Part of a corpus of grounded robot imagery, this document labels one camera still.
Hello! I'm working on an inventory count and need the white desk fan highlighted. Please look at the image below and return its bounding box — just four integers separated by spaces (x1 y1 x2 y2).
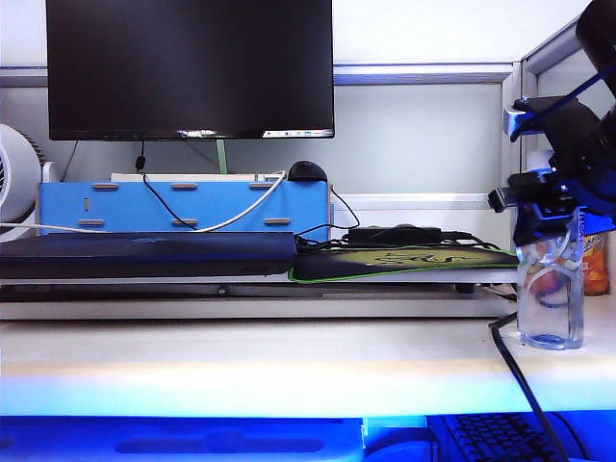
0 123 58 242

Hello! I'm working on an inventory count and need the orange drink bottle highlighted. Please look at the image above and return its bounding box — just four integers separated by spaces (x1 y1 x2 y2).
580 229 611 296

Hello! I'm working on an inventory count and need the black computer mouse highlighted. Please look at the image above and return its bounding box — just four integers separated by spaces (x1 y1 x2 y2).
287 161 328 183

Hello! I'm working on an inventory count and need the thick black cable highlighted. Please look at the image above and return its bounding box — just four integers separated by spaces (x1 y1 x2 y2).
488 311 572 462

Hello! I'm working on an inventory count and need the white cable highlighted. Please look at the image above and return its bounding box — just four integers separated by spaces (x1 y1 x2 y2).
0 168 288 235

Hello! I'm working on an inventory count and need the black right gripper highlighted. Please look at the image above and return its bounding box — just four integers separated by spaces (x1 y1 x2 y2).
487 103 616 247

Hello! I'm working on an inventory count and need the thin black mouse cable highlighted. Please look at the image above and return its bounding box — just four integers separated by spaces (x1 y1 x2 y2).
293 189 361 251

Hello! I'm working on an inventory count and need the black keyboard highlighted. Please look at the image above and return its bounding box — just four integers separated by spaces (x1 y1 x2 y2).
427 412 591 462

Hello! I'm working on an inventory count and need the black power adapter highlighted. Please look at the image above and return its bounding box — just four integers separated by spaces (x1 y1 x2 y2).
346 224 443 245

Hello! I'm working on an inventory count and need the white monitor base plate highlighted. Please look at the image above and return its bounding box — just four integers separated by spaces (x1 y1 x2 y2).
110 171 290 185

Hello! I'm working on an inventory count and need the black adapter cord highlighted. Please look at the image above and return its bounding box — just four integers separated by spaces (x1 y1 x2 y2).
432 230 514 254

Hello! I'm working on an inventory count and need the grey partition frame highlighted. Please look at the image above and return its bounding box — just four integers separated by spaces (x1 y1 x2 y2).
0 0 593 251

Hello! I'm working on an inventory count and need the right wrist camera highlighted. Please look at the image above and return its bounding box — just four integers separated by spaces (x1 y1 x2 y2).
502 94 586 143

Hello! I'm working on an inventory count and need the thin black monitor cable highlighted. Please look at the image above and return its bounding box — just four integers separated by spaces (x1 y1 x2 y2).
136 140 203 232

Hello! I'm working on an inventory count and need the clear mineral water bottle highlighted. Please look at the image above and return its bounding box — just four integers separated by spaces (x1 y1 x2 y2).
515 151 586 351

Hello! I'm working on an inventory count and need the blue camera cable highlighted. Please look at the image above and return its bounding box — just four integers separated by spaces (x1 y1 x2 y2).
509 65 616 141

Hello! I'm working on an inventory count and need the black green-edged mouse pad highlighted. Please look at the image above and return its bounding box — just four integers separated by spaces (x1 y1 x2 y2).
287 244 521 284

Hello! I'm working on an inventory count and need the white laptop riser stand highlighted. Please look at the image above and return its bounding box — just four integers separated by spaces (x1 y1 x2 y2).
0 267 521 321

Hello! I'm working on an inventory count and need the black computer monitor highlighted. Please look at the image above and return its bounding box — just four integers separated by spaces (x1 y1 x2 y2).
45 0 336 141

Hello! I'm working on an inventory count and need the dark closed laptop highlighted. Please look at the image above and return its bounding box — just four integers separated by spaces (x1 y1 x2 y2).
0 231 297 280

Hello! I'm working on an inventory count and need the blue wooden desk box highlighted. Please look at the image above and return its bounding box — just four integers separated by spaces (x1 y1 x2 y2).
37 180 333 242

